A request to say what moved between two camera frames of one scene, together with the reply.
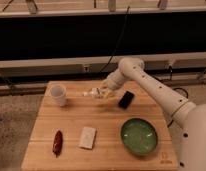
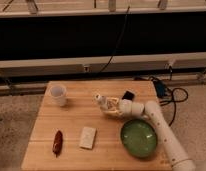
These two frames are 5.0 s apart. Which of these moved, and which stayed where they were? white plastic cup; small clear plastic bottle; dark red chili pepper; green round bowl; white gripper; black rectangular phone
Moved: white gripper; small clear plastic bottle
Stayed: black rectangular phone; dark red chili pepper; green round bowl; white plastic cup
